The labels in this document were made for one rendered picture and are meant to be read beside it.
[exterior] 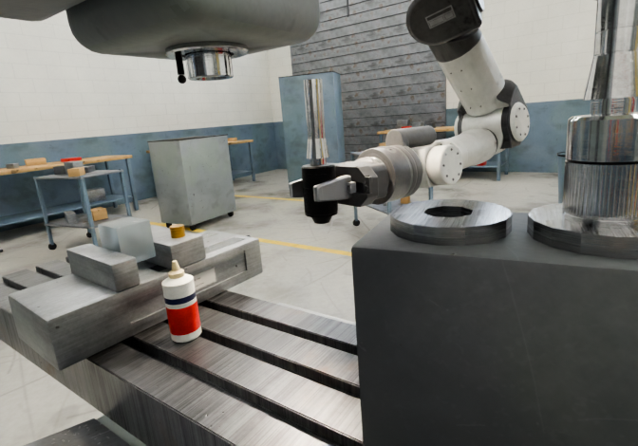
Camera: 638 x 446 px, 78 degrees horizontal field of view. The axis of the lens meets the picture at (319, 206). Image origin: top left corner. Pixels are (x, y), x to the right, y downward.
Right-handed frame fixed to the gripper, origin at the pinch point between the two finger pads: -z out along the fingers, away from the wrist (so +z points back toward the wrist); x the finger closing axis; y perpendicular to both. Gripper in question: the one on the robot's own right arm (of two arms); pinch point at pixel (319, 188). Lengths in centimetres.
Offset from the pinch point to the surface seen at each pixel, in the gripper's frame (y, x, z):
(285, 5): -20.0, 9.5, -10.3
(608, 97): -9.4, 34.2, -5.3
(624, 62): -11.3, 34.7, -4.9
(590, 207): -2.7, 33.9, -6.0
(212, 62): -15.8, 2.5, -15.0
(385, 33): -166, -509, 616
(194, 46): -17.0, 3.4, -17.1
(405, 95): -44, -470, 625
